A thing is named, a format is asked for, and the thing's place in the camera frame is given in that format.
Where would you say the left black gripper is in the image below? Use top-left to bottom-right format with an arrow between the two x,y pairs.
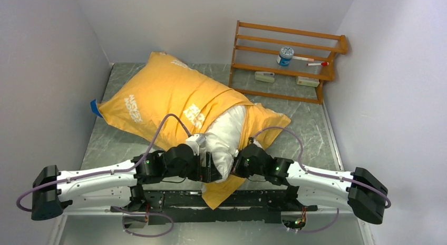
165,149 -> 222,182

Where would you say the white pillow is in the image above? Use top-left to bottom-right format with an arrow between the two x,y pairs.
188,105 -> 246,182

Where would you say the blue orange cartoon pillowcase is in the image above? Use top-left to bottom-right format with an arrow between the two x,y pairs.
91,52 -> 291,209

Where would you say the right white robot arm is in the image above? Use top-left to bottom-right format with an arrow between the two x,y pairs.
231,144 -> 388,224

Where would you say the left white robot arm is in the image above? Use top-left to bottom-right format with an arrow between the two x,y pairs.
31,144 -> 222,221

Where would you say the white green rectangular device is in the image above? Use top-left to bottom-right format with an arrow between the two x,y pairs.
254,71 -> 275,83

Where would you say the white box under shelf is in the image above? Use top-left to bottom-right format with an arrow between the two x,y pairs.
296,76 -> 320,87

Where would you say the white pen on shelf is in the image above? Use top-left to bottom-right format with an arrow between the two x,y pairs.
292,56 -> 315,62

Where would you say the blue white jar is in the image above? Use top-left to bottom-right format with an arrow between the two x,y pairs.
277,46 -> 294,66

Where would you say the orange wooden shelf rack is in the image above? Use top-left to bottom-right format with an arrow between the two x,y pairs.
228,21 -> 349,104

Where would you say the white red marker pen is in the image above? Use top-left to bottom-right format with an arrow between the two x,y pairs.
306,62 -> 329,66

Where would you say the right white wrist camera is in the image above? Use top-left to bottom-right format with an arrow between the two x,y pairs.
248,137 -> 263,149

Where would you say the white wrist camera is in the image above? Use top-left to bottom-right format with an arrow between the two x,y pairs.
185,133 -> 206,155
248,137 -> 263,149

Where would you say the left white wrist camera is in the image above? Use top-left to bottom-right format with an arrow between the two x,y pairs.
185,133 -> 206,155

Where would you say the aluminium frame rail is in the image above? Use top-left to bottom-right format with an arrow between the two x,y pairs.
57,189 -> 366,216

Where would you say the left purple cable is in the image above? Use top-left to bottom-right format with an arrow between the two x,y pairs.
15,113 -> 193,239

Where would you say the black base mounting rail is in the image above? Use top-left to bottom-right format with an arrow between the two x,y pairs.
123,189 -> 318,225

